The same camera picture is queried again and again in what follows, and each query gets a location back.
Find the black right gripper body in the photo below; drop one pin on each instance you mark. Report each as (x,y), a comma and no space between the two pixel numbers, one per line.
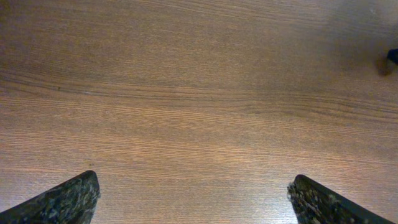
(392,56)

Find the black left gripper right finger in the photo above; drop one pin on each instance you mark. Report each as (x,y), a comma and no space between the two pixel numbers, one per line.
(313,203)

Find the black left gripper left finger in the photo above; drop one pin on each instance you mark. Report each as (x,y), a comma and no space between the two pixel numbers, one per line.
(73,201)

